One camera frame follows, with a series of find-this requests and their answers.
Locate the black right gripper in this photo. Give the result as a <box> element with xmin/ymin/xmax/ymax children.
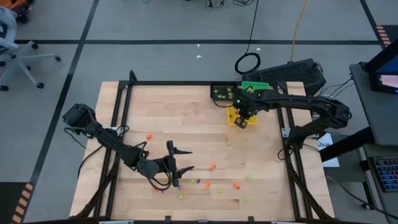
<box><xmin>232</xmin><ymin>88</ymin><xmax>270</xmax><ymax>130</ymax></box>

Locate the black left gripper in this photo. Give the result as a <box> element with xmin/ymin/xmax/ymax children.
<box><xmin>136</xmin><ymin>140</ymin><xmax>195</xmax><ymax>187</ymax></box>

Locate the green plastic basket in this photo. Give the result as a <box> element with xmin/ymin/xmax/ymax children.
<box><xmin>241</xmin><ymin>81</ymin><xmax>270</xmax><ymax>93</ymax></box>

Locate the yellow plastic basket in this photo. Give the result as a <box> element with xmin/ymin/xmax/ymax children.
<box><xmin>226</xmin><ymin>105</ymin><xmax>258</xmax><ymax>126</ymax></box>

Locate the black plastic basket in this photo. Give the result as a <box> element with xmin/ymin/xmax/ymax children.
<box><xmin>210</xmin><ymin>81</ymin><xmax>238</xmax><ymax>102</ymax></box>

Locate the black computer tower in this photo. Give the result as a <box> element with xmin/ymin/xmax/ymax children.
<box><xmin>241</xmin><ymin>58</ymin><xmax>327</xmax><ymax>100</ymax></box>

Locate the white paper sheet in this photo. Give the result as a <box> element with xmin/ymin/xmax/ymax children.
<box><xmin>317</xmin><ymin>134</ymin><xmax>340</xmax><ymax>168</ymax></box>

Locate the black desk support beam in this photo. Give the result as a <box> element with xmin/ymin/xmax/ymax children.
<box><xmin>319</xmin><ymin>126</ymin><xmax>376</xmax><ymax>162</ymax></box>

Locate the grey side desk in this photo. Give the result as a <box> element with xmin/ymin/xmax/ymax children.
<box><xmin>349</xmin><ymin>61</ymin><xmax>398</xmax><ymax>147</ymax></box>

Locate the black monitor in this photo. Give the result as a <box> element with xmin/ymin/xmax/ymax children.
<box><xmin>362</xmin><ymin>39</ymin><xmax>398</xmax><ymax>95</ymax></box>

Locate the black orange-striped floor mat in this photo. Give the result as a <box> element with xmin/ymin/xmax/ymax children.
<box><xmin>374</xmin><ymin>24</ymin><xmax>398</xmax><ymax>48</ymax></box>
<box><xmin>0</xmin><ymin>182</ymin><xmax>34</xmax><ymax>224</ymax></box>

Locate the backlit keyboard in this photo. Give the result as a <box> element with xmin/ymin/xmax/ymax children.
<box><xmin>371</xmin><ymin>155</ymin><xmax>398</xmax><ymax>193</ymax></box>

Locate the grey keyboard desk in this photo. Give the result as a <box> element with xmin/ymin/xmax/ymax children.
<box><xmin>357</xmin><ymin>143</ymin><xmax>398</xmax><ymax>224</ymax></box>

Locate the white office chair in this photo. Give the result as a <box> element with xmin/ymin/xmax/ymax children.
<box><xmin>0</xmin><ymin>6</ymin><xmax>62</xmax><ymax>92</ymax></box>

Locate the orange chair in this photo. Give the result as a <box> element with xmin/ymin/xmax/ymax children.
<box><xmin>0</xmin><ymin>0</ymin><xmax>34</xmax><ymax>24</ymax></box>

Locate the black hanging cable with coil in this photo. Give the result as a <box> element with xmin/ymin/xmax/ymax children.
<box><xmin>234</xmin><ymin>0</ymin><xmax>262</xmax><ymax>75</ymax></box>

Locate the black cable bundle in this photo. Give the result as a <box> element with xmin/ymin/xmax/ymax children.
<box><xmin>203</xmin><ymin>0</ymin><xmax>249</xmax><ymax>12</ymax></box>

